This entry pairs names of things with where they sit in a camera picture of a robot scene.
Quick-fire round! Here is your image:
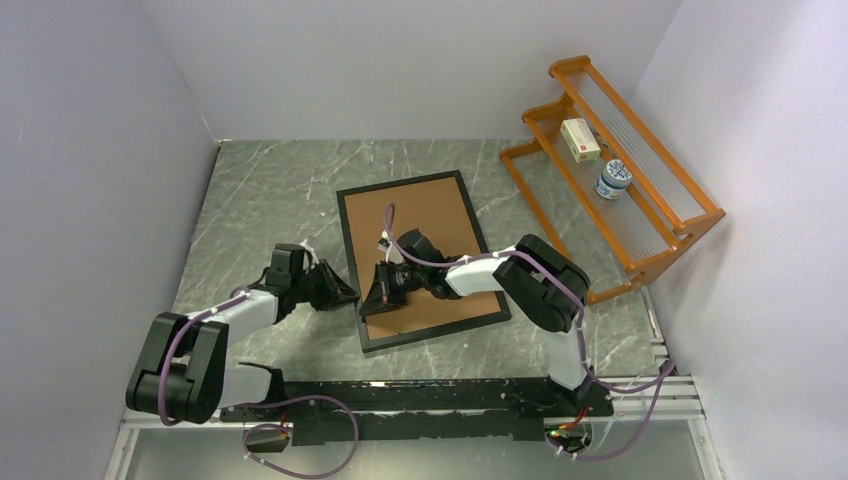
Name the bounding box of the brown backing board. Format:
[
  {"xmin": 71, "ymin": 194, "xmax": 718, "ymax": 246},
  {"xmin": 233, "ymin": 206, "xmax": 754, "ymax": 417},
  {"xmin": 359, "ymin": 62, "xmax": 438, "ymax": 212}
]
[{"xmin": 344, "ymin": 177, "xmax": 503, "ymax": 342}]

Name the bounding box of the aluminium rail profile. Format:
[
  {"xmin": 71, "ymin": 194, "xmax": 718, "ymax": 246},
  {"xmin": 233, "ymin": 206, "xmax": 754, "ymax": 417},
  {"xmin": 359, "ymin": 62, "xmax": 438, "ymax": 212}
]
[{"xmin": 120, "ymin": 374, "xmax": 705, "ymax": 429}]

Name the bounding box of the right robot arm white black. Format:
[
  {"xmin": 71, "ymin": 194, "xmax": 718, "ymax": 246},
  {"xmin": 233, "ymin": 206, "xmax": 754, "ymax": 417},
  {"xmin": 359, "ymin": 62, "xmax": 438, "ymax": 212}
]
[{"xmin": 360, "ymin": 229, "xmax": 590, "ymax": 415}]

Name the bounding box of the white red carton box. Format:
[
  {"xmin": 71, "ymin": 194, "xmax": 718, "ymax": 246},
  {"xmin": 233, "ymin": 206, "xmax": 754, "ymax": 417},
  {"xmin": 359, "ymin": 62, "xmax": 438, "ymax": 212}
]
[{"xmin": 560, "ymin": 117, "xmax": 601, "ymax": 163}]

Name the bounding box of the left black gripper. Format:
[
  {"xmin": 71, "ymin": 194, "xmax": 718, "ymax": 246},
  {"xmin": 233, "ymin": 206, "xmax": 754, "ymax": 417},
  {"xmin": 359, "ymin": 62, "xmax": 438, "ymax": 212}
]
[{"xmin": 292, "ymin": 259, "xmax": 359, "ymax": 312}]

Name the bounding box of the black picture frame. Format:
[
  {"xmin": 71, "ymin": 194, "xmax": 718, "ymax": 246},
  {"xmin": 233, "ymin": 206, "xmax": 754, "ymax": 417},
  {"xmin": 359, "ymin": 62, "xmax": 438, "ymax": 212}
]
[{"xmin": 335, "ymin": 169, "xmax": 513, "ymax": 355}]

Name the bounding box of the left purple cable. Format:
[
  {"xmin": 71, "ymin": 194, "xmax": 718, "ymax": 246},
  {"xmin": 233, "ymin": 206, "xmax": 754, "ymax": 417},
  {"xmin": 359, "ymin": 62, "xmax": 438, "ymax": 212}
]
[{"xmin": 157, "ymin": 286, "xmax": 361, "ymax": 480}]

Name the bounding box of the blue white ceramic jar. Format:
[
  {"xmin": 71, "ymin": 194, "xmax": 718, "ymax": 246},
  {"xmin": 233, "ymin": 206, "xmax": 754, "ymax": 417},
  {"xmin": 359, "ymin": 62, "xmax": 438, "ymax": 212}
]
[{"xmin": 595, "ymin": 159, "xmax": 633, "ymax": 200}]

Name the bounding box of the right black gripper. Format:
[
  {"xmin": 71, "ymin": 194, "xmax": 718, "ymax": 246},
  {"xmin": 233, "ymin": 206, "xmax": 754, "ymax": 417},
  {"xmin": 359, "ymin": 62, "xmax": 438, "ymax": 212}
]
[{"xmin": 359, "ymin": 260, "xmax": 427, "ymax": 317}]

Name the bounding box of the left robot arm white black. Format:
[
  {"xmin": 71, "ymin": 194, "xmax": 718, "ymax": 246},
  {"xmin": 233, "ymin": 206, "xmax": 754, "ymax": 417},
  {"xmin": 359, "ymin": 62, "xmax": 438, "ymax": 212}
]
[{"xmin": 125, "ymin": 243, "xmax": 359, "ymax": 426}]

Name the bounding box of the orange wooden rack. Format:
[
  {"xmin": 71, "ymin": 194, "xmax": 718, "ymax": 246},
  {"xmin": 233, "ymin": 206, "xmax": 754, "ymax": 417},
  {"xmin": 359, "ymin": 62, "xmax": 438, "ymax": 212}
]
[{"xmin": 500, "ymin": 56, "xmax": 725, "ymax": 304}]

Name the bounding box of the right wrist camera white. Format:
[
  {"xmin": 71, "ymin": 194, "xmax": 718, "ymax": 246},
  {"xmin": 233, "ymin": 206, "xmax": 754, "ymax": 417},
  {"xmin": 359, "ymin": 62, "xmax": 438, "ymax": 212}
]
[{"xmin": 378, "ymin": 231, "xmax": 392, "ymax": 254}]

